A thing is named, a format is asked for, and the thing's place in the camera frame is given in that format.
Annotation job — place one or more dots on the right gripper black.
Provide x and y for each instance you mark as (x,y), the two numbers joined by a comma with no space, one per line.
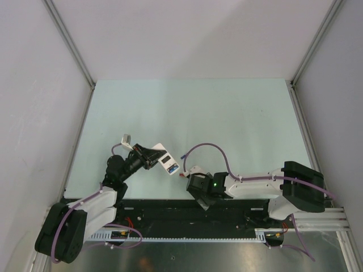
(204,202)

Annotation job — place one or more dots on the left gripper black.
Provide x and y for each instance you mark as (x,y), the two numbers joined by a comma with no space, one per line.
(147,156)

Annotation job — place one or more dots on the white remote control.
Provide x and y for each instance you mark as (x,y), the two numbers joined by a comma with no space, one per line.
(166,161)

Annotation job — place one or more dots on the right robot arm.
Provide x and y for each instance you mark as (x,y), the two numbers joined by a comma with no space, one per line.
(289,189)

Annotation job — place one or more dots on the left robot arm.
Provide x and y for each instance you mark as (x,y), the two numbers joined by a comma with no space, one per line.
(67,226)

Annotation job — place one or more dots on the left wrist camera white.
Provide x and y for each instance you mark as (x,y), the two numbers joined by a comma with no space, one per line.
(126,142)

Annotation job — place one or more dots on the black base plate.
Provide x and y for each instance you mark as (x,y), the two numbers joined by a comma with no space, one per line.
(186,216)

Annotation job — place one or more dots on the grey slotted cable duct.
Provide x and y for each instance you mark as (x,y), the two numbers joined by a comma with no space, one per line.
(257,235)

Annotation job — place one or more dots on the right aluminium frame post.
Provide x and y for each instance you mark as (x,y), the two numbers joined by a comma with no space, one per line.
(323,29)

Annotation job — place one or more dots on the aluminium frame post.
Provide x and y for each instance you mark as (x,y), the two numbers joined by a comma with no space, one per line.
(323,29)
(68,40)

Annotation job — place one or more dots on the left aluminium frame post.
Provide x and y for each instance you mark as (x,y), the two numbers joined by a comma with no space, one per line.
(68,40)

